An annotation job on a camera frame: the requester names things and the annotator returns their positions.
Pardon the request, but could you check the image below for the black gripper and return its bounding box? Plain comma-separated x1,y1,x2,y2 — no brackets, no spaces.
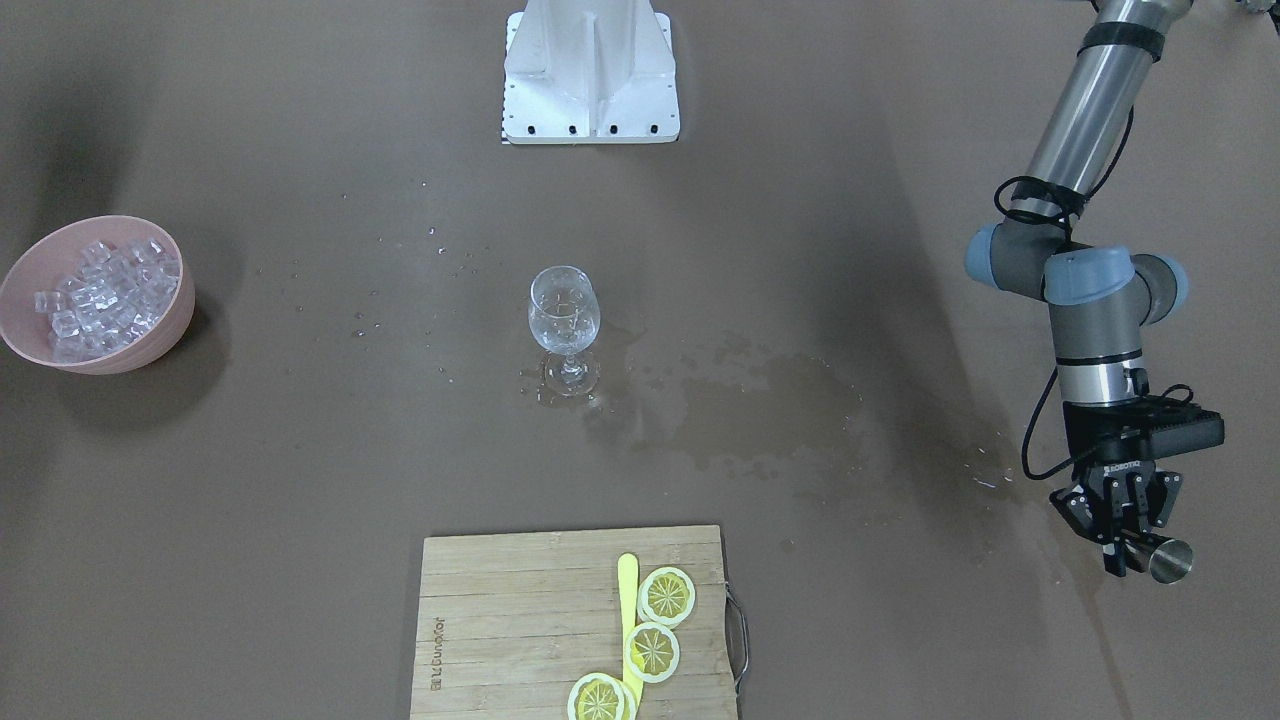
1050,400,1184,577

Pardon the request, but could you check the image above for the steel cocktail jigger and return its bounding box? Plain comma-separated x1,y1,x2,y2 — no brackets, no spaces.
1123,536,1196,585

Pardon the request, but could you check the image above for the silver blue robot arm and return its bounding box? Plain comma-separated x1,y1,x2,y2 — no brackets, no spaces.
965,1,1225,585

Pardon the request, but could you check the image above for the clear wine glass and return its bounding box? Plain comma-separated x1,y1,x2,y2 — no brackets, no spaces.
527,265,602,397

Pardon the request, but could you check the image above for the clear ice cubes pile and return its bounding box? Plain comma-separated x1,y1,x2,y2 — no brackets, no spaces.
32,237,182,364

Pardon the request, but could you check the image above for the yellow lemon slice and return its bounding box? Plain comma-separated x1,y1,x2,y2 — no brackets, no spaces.
637,566,698,629
564,673,637,720
623,621,682,684

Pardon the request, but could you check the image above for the yellow plastic stick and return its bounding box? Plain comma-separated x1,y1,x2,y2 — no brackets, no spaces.
617,552,644,708

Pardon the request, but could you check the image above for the bamboo cutting board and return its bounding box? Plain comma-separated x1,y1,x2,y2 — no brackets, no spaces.
408,525,740,719

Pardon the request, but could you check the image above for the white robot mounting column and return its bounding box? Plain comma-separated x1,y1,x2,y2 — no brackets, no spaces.
500,1,681,145

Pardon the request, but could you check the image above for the pink bowl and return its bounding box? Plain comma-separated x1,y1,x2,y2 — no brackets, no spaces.
3,215,196,375

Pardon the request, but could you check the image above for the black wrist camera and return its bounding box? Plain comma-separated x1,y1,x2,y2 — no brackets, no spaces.
1116,404,1226,460

